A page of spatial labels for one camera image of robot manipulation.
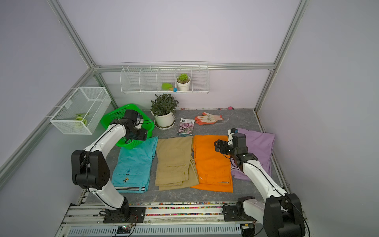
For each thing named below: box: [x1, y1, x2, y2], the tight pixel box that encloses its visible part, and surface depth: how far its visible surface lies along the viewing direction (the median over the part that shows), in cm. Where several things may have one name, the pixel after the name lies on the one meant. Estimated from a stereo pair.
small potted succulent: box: [175, 73, 191, 92], surface depth 93 cm
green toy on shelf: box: [161, 82, 178, 93], surface depth 103 cm
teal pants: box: [111, 136, 159, 194], surface depth 90 cm
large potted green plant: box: [150, 93, 180, 130], surface depth 101 cm
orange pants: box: [190, 135, 234, 194], surface depth 87 cm
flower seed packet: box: [176, 118, 195, 137], surface depth 111 cm
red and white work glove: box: [194, 112, 225, 126], surface depth 115 cm
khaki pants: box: [154, 135, 200, 191], surface depth 89 cm
